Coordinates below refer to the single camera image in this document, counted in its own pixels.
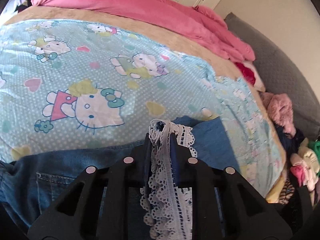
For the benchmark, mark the dark navy cloth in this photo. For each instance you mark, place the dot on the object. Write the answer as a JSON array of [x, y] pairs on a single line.
[[290, 140]]

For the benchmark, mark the cartoon cat printed blanket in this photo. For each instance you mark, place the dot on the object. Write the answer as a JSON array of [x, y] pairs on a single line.
[[100, 62]]

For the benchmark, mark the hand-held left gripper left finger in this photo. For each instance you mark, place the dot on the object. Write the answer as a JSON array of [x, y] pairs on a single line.
[[147, 160]]

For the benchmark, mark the blue denim pants lace trim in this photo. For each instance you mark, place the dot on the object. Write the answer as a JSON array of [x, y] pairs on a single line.
[[62, 162]]

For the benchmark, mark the green cloth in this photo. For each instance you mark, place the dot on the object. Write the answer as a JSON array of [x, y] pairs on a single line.
[[314, 147]]

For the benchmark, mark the pink duvet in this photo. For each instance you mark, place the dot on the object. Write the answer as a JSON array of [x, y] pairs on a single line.
[[140, 7]]

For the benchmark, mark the striped cloth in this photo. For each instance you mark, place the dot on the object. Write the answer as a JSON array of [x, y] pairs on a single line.
[[286, 192]]

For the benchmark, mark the cream cloth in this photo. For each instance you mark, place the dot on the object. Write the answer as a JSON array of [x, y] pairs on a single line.
[[308, 166]]

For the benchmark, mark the grey padded headboard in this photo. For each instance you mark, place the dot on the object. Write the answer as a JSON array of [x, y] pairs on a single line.
[[280, 62]]

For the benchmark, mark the red cloth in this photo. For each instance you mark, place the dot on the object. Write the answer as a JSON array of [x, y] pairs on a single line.
[[246, 72]]

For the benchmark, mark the beige bed sheet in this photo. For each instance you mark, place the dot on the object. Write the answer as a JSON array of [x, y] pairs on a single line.
[[180, 46]]

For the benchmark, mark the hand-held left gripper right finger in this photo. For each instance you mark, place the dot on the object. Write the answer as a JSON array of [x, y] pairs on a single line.
[[176, 160]]

